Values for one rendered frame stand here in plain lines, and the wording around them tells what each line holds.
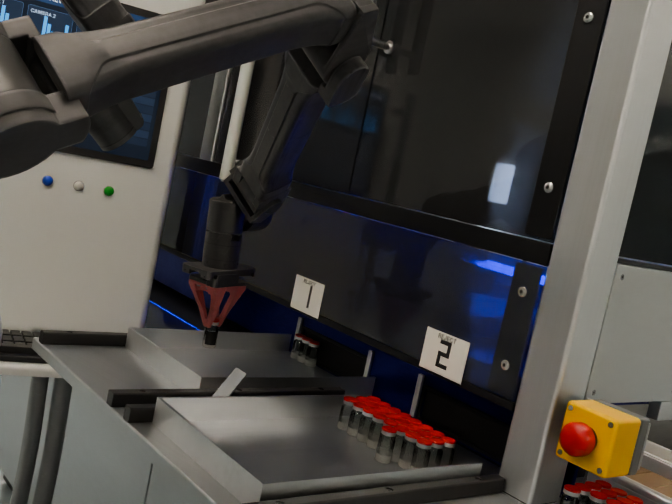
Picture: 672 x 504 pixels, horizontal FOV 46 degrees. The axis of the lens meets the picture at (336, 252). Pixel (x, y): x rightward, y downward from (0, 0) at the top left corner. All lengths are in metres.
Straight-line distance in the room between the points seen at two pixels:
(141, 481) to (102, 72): 1.38
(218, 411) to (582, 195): 0.55
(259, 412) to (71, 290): 0.68
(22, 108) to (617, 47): 0.71
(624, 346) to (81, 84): 0.78
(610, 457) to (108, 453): 1.38
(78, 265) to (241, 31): 1.04
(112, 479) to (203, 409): 1.00
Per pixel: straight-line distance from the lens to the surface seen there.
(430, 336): 1.18
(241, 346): 1.52
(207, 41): 0.73
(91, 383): 1.20
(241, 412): 1.14
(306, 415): 1.20
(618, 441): 1.01
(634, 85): 1.04
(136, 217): 1.72
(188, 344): 1.46
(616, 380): 1.15
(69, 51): 0.69
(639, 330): 1.16
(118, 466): 2.05
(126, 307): 1.75
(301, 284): 1.42
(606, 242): 1.05
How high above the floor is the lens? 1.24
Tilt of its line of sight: 6 degrees down
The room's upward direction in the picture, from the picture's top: 12 degrees clockwise
